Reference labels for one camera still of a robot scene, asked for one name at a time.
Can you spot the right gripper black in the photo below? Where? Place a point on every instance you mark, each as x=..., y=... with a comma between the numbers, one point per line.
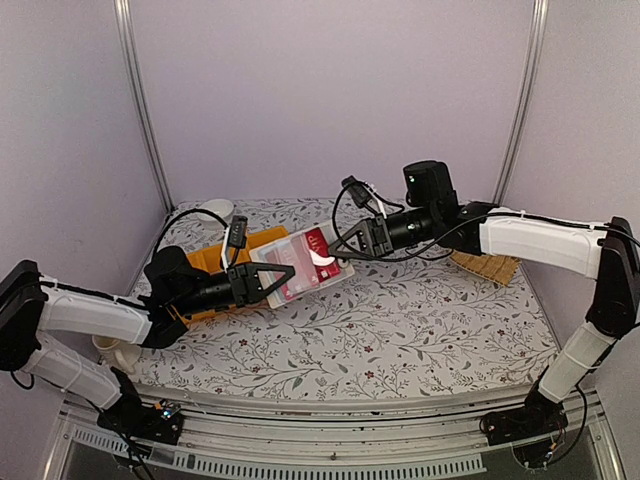
x=373, y=228

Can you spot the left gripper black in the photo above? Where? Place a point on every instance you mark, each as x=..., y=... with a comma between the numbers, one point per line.
x=244, y=288

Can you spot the beige card holder wallet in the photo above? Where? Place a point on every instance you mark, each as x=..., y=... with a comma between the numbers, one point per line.
x=305, y=267

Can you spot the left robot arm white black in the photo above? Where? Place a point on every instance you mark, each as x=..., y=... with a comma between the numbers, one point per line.
x=33, y=305

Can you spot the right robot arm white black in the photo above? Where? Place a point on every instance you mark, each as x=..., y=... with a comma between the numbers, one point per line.
x=604, y=252

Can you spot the yellow middle storage bin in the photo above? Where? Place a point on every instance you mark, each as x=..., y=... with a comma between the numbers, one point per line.
x=209, y=260

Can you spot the white ceramic bowl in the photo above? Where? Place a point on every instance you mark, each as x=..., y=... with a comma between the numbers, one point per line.
x=223, y=208

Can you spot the yellow left storage bin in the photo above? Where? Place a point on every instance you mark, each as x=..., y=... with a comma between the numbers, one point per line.
x=177, y=316

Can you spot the woven bamboo tray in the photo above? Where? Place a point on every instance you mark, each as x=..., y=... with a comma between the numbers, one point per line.
x=498, y=269

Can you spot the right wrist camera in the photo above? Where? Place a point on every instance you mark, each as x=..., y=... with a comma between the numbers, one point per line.
x=365, y=196

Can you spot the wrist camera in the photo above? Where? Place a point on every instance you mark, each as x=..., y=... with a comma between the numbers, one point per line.
x=234, y=241
x=365, y=196

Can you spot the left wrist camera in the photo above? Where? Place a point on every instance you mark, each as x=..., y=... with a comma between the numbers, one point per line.
x=234, y=241

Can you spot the right aluminium frame post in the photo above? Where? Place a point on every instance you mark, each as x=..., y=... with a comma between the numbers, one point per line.
x=532, y=61

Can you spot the aluminium frame post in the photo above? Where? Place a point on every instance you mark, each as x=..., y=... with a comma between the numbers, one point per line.
x=532, y=61
x=124, y=23

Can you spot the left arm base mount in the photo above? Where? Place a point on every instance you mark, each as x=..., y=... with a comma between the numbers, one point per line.
x=133, y=419

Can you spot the front aluminium rail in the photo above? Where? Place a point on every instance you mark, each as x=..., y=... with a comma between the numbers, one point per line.
x=226, y=437

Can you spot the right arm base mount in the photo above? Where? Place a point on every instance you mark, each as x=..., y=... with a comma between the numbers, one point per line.
x=530, y=420

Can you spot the left aluminium frame post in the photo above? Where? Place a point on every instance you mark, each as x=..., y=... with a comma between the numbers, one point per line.
x=124, y=23

